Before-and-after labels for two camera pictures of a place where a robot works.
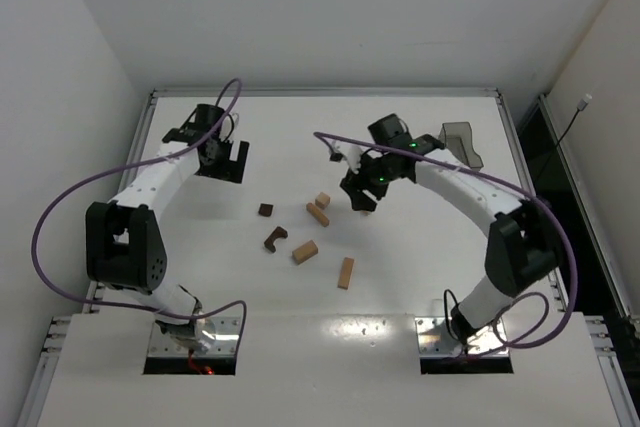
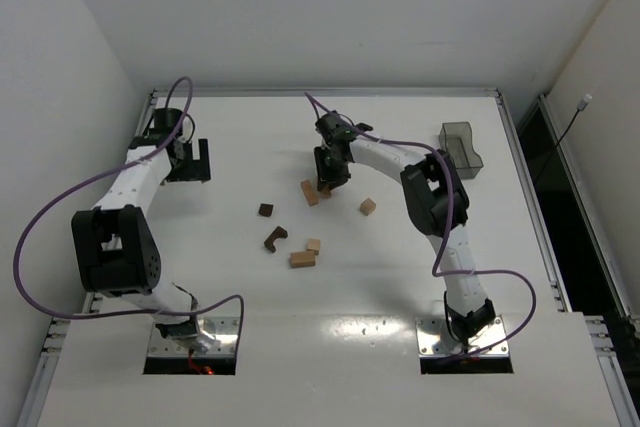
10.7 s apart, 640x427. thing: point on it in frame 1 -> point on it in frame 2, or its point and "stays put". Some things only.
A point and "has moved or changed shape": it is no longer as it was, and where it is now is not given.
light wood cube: [322, 200] has moved or changed shape
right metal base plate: [433, 338] stays put
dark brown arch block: [278, 233] stays put
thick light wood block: [305, 252] has moved or changed shape
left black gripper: [223, 162] -> [189, 170]
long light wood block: [317, 214] -> [309, 192]
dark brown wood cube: [265, 209] stays put
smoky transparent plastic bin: [457, 137] stays put
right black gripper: [364, 183] -> [329, 167]
